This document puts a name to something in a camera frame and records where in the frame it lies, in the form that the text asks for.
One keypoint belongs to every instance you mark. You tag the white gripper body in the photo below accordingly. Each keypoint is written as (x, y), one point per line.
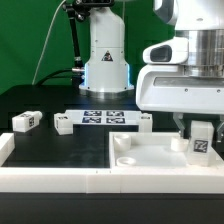
(163, 86)

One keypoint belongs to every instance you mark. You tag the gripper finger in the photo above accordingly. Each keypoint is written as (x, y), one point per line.
(220, 129)
(178, 119)

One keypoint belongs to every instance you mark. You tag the white square table top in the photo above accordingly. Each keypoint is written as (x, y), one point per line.
(156, 149)

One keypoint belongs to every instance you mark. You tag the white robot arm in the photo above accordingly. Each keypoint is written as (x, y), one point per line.
(200, 21)

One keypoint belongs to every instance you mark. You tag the white U-shaped obstacle fence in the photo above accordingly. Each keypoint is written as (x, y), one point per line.
(189, 179)

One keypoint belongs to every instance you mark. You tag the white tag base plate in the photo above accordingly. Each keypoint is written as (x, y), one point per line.
(103, 117)

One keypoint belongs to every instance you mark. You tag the black cable connector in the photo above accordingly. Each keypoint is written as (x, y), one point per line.
(60, 75)

